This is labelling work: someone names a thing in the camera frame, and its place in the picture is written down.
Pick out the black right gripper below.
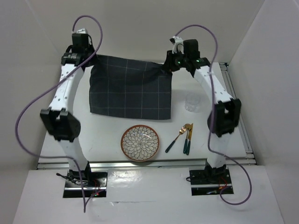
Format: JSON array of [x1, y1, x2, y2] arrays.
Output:
[[162, 49, 189, 72]]

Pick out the dark grey checked cloth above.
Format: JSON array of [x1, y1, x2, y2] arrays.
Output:
[[89, 55, 172, 120]]

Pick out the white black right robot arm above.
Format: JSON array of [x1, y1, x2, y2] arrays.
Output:
[[163, 36, 242, 183]]

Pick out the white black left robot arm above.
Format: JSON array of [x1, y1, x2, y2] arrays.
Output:
[[40, 29, 97, 186]]

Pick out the clear drinking glass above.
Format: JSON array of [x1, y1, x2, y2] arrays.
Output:
[[185, 92, 201, 113]]

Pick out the floral patterned plate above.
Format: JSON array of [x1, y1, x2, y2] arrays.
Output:
[[121, 125, 160, 162]]

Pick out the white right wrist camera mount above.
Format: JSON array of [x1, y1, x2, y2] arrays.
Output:
[[170, 36, 184, 54]]

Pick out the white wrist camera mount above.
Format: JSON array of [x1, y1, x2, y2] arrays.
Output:
[[75, 28, 88, 34], [170, 36, 184, 54]]

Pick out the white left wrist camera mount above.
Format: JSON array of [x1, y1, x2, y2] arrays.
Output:
[[75, 28, 88, 34]]

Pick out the gold spoon green handle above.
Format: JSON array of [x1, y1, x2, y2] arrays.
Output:
[[164, 124, 188, 154]]

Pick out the gold fork green handle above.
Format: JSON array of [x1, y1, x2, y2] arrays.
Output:
[[183, 124, 190, 154]]

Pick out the gold knife green handle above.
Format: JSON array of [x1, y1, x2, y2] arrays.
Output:
[[186, 123, 193, 155]]

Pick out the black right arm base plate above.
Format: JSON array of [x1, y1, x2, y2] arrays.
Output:
[[185, 169, 234, 196]]

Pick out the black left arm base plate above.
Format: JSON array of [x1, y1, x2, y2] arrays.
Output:
[[56, 171, 108, 198]]

